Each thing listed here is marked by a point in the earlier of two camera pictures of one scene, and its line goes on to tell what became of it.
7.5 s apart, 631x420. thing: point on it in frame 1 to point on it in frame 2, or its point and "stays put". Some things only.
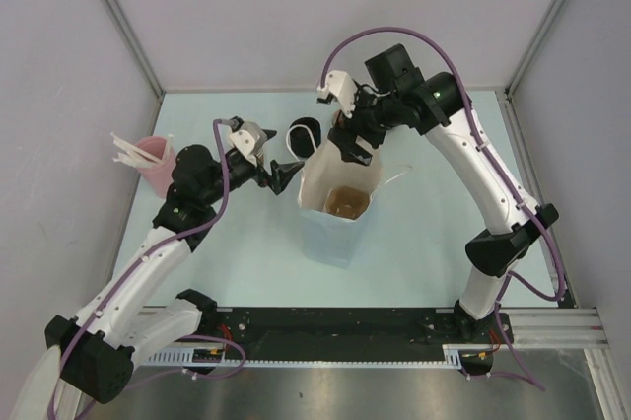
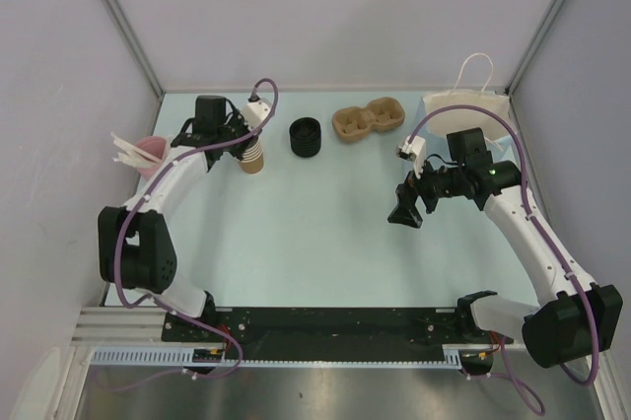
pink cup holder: x=158 y=175 stays put
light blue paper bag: x=329 y=238 to x=498 y=137
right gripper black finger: x=374 y=137 to x=406 y=193
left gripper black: x=278 y=177 to x=238 y=119
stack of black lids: x=305 y=136 stays put
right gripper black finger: x=345 y=140 to x=405 y=212
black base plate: x=345 y=334 stays put
